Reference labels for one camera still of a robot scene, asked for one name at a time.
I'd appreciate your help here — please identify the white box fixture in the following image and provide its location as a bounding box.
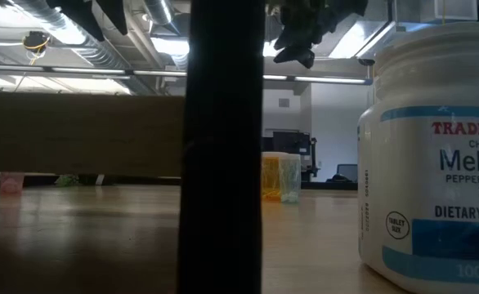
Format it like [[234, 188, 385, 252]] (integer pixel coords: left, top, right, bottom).
[[421, 0, 478, 22]]

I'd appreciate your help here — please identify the succulent plant black pot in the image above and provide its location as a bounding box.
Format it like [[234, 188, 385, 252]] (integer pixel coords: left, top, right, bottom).
[[54, 173, 108, 188]]

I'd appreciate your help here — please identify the dark computer monitor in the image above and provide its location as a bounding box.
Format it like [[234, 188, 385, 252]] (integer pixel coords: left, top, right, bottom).
[[327, 163, 359, 184]]

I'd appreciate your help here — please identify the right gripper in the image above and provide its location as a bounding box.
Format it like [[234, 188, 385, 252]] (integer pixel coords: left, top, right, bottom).
[[266, 0, 369, 69]]

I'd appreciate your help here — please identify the wide silver ventilation duct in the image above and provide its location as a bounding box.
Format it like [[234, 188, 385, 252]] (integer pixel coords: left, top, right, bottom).
[[8, 0, 159, 96]]

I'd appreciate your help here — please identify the orange medicine bottle white cap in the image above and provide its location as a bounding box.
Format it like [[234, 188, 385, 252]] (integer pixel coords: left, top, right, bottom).
[[261, 151, 284, 202]]

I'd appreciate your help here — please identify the small pink medicine bottle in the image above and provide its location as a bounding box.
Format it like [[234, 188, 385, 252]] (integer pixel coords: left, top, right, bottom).
[[0, 171, 25, 194]]

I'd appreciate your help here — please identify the black equipment rack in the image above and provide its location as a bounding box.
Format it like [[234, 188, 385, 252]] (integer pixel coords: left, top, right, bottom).
[[262, 129, 320, 183]]

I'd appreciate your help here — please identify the small clear green medicine bottle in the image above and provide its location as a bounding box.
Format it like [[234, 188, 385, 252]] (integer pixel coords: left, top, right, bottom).
[[279, 153, 302, 204]]

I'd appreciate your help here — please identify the black metal table frame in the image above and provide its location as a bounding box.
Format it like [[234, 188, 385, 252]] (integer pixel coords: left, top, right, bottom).
[[0, 171, 359, 192]]

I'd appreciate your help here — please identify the long linear light fixture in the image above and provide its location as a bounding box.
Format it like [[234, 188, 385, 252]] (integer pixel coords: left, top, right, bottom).
[[0, 62, 374, 87]]

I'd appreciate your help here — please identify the white melatonin bottle blue label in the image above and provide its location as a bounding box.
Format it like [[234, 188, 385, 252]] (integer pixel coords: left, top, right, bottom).
[[356, 20, 479, 294]]

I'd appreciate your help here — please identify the narrow silver ventilation duct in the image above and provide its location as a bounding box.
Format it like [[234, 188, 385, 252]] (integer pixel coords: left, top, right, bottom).
[[141, 0, 190, 73]]

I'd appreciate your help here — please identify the black yellow hanging device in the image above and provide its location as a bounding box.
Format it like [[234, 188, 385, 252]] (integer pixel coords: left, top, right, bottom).
[[21, 30, 52, 54]]

